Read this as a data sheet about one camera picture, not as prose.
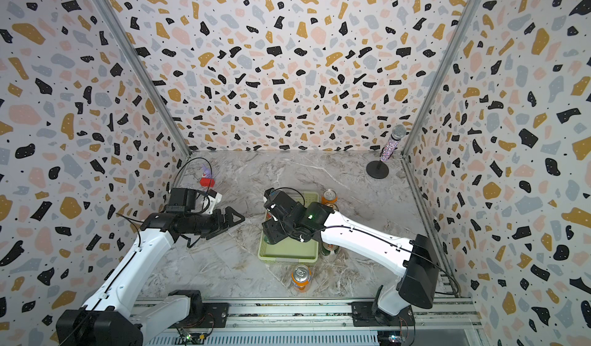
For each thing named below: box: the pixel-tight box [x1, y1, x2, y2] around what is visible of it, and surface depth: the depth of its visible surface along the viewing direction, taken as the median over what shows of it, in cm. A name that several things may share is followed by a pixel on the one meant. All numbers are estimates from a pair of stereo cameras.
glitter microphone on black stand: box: [365, 123, 407, 180], surface depth 115 cm
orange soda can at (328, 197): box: [321, 188, 338, 205], surface depth 94 cm
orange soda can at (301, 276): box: [290, 264, 312, 291], surface depth 73 cm
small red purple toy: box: [199, 163, 215, 188], surface depth 112 cm
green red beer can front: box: [321, 241, 340, 257], surface depth 80 cm
